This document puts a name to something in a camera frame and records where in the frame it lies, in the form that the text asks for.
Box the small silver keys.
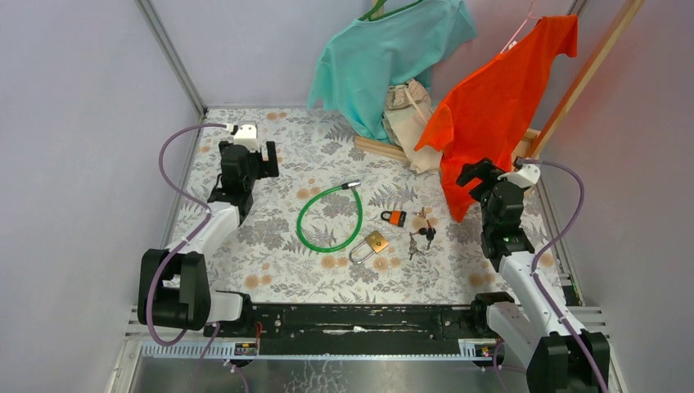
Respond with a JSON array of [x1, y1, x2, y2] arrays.
[[408, 233, 424, 260]]

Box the brass padlock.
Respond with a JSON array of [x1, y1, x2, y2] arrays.
[[349, 231, 390, 264]]

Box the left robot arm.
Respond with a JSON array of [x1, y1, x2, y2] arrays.
[[137, 141, 279, 337]]

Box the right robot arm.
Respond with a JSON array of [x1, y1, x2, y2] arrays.
[[457, 158, 611, 392]]

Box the wooden clothes rack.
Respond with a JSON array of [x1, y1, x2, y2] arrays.
[[353, 0, 647, 198]]

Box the orange t-shirt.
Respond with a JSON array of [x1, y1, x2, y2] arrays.
[[415, 15, 579, 222]]

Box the black head keys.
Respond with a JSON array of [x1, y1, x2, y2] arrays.
[[409, 227, 436, 250]]

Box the floral table cloth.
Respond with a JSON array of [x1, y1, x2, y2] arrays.
[[176, 107, 565, 306]]

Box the orange black padlock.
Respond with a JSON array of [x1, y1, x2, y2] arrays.
[[381, 210, 408, 228]]

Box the beige cloth bag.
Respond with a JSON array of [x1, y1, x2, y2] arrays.
[[382, 79, 442, 174]]

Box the teal t-shirt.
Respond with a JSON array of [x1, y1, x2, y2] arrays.
[[307, 0, 477, 142]]

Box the pink hanger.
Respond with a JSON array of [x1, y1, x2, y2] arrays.
[[499, 0, 542, 54]]

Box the green hanger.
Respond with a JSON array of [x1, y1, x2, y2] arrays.
[[359, 0, 422, 21]]

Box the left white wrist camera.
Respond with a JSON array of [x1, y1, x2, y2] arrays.
[[225, 121, 260, 152]]

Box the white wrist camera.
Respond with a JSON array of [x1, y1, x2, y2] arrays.
[[497, 156, 541, 190], [225, 121, 260, 152]]

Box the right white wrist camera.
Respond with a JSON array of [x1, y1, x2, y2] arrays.
[[497, 156, 541, 190]]

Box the green cable lock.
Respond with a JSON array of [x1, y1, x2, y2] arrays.
[[295, 181, 364, 255]]

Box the aluminium frame profile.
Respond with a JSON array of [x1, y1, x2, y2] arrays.
[[135, 0, 207, 120]]

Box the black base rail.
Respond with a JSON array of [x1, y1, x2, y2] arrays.
[[219, 303, 495, 356]]

